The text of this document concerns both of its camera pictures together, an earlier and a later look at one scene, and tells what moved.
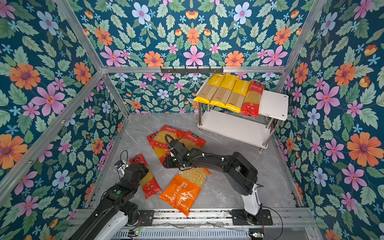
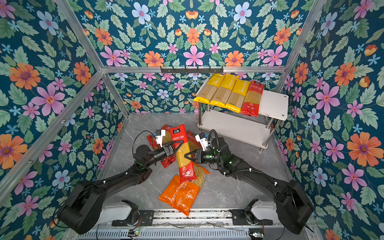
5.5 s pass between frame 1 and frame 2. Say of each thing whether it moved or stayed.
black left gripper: moved
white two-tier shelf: stayed
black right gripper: moved
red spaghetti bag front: stayed
